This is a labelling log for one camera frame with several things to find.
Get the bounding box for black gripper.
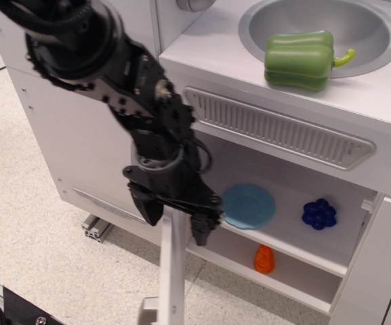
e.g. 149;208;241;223
123;148;222;246

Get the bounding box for white cabinet door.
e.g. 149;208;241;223
157;207;186;324
329;197;391;324

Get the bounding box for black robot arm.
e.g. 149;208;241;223
0;1;222;246

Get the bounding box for white toy kitchen cabinet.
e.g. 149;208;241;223
0;1;391;324

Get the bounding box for light blue toy plate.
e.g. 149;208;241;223
222;183;276;230

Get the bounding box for aluminium extrusion foot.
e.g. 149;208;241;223
81;214;114;243

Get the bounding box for orange toy carrot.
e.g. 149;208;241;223
253;244;275;274

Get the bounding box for blue toy grapes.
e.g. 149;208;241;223
302;198;337;230

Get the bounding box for green toy bell pepper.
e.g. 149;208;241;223
264;30;356;91

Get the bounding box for silver round sink basin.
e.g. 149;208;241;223
238;0;391;79

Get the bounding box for grey cabinet door handle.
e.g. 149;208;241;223
137;297;159;325

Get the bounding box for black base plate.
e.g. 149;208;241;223
0;286;62;325

